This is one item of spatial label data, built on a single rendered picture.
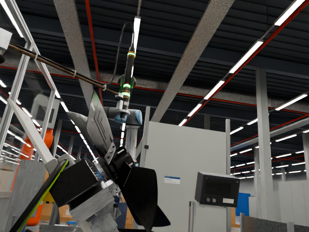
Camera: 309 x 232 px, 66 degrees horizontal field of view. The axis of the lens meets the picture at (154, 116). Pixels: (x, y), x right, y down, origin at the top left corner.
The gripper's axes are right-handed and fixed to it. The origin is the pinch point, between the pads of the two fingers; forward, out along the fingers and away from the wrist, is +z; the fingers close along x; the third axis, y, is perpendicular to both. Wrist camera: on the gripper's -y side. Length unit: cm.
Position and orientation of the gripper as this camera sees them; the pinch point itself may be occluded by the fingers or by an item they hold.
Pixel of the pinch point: (128, 75)
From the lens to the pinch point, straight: 130.8
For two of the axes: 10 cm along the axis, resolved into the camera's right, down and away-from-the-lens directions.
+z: 2.0, -3.0, -9.3
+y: -0.9, 9.4, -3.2
